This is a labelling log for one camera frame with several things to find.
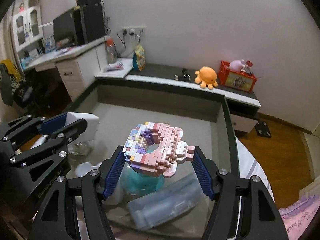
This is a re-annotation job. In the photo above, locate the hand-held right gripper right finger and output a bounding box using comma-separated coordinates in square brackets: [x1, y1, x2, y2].
[191, 145, 289, 240]

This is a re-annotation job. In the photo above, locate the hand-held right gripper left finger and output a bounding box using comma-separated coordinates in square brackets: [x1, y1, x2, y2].
[29, 145, 125, 240]

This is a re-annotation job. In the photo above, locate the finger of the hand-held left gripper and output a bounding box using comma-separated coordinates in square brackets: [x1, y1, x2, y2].
[0, 112, 68, 145]
[9, 118, 88, 167]

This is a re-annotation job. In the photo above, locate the white plastic block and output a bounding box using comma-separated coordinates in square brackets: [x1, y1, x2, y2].
[65, 112, 100, 142]

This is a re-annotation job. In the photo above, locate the pink building block figure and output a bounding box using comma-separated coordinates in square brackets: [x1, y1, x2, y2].
[122, 121, 195, 178]

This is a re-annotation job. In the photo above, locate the pink storage box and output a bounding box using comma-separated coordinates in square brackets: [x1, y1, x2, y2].
[72, 79, 240, 240]

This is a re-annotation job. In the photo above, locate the teal round container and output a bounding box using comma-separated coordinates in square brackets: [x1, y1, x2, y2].
[120, 166, 167, 198]

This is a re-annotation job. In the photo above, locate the black office chair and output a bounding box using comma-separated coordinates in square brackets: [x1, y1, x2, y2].
[10, 75, 63, 115]

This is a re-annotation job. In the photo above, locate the clear plastic case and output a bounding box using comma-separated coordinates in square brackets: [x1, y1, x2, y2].
[127, 172, 208, 230]

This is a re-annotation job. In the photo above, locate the yellow black jacket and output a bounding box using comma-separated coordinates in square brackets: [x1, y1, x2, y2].
[0, 59, 25, 105]

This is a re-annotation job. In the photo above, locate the white side table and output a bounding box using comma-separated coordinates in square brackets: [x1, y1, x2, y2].
[94, 57, 133, 80]

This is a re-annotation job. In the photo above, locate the white desk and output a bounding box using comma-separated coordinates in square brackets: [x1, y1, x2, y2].
[21, 36, 108, 103]

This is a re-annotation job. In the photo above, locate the black metal plate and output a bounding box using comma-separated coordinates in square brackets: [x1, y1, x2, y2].
[255, 120, 272, 138]

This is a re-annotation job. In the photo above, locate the pink packet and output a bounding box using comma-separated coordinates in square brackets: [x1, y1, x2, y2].
[107, 62, 125, 71]

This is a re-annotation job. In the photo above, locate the blue white package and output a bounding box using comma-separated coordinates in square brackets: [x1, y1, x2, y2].
[44, 36, 55, 53]

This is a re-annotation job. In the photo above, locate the water bottle red cap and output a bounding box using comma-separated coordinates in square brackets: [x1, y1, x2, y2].
[105, 39, 118, 64]

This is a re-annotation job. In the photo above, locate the beige curtain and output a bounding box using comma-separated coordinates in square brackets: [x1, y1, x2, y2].
[0, 12, 18, 63]

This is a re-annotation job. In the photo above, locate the orange octopus plush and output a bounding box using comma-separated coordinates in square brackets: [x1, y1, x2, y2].
[195, 66, 218, 90]

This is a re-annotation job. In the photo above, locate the black computer monitor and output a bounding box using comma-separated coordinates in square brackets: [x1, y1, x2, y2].
[53, 7, 78, 47]

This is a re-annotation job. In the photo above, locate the red plastic crate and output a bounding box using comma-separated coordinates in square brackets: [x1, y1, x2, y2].
[218, 60, 257, 93]

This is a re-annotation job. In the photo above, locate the blue yellow snack bag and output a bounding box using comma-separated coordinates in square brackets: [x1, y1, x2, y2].
[132, 44, 146, 71]

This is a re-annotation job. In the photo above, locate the white glass door cabinet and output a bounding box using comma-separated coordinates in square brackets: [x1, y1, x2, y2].
[12, 5, 44, 53]

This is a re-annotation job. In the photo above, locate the small black device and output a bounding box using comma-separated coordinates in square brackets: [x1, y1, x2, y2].
[175, 68, 192, 82]

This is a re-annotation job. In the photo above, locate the pink quilt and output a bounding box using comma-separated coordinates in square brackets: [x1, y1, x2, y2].
[277, 180, 320, 240]

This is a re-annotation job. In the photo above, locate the black computer tower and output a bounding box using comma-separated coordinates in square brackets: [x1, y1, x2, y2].
[74, 4, 105, 45]

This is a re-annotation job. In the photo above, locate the pink plush toy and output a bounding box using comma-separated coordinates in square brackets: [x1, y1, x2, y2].
[229, 59, 247, 71]

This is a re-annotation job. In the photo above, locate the white wall socket strip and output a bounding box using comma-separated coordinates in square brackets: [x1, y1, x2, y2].
[122, 25, 146, 36]

